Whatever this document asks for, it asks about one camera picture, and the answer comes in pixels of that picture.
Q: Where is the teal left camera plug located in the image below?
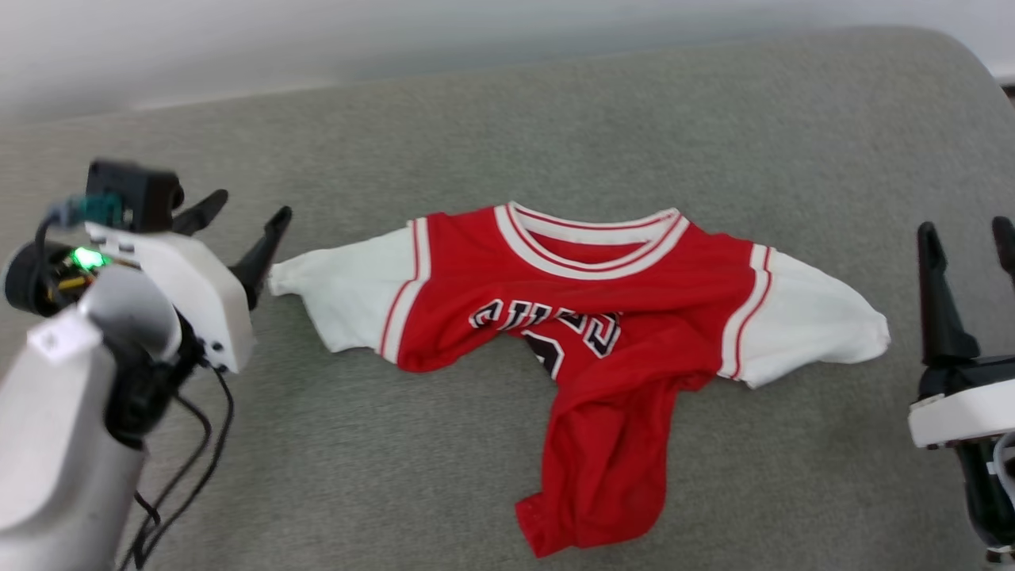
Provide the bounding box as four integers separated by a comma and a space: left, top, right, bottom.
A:
48, 194, 126, 232

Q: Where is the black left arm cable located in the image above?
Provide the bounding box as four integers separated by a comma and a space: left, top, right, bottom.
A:
131, 366, 236, 571
119, 393, 213, 571

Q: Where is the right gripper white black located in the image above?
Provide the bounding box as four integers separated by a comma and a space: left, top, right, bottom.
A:
908, 215, 1015, 450

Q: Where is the red white basketball jersey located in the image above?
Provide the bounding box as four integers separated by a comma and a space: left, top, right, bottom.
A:
268, 201, 891, 559

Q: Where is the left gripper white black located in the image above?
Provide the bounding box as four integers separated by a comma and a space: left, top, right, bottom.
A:
70, 189, 293, 374

